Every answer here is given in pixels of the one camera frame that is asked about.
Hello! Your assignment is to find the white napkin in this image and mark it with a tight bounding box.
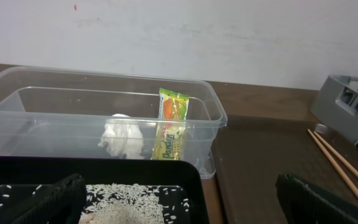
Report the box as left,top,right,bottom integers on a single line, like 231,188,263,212
98,119,144,159

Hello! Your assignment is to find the brown serving tray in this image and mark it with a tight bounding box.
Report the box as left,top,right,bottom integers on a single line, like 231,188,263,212
212,116,358,223

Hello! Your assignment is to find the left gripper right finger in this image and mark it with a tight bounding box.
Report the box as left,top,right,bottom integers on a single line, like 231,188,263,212
275,173,358,224

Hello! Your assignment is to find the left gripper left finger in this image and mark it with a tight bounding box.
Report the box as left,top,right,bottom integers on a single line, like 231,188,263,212
0,174,86,224

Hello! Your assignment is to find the green orange snack wrapper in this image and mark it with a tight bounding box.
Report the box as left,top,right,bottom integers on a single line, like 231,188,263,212
152,88,189,160

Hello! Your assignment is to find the clear plastic bin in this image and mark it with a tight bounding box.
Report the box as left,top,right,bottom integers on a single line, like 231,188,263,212
0,67,227,179

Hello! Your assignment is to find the black plastic tray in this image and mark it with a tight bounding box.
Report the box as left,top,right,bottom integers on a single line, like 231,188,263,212
0,157,209,223

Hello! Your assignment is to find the spilled rice pile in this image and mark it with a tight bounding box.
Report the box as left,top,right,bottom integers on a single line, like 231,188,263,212
0,182,191,224

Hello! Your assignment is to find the wooden chopstick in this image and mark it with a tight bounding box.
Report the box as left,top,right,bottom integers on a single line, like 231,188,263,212
307,129,358,199
313,131,358,178

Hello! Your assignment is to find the grey dishwasher rack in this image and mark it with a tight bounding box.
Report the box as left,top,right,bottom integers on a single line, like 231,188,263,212
310,75,358,149

